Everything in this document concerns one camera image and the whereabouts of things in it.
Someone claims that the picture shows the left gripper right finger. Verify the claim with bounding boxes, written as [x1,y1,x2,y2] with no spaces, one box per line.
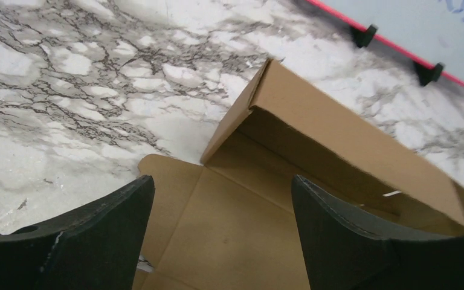
[291,175,464,289]

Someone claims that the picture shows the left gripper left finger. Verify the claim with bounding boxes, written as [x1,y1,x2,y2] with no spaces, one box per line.
[0,175,155,289]

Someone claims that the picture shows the brown cardboard box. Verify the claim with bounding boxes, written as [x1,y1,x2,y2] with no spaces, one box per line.
[133,60,464,289]

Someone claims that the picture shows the black whiteboard stand foot right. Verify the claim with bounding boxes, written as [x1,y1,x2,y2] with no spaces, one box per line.
[413,61,445,87]

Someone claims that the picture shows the black whiteboard stand foot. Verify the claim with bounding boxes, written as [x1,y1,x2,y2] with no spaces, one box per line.
[349,25,378,48]
[413,61,445,87]

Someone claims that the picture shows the black whiteboard stand foot left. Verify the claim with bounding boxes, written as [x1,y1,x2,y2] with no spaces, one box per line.
[349,25,378,48]

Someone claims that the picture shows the pink framed whiteboard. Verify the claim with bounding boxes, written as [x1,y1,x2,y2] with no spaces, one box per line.
[310,0,464,87]

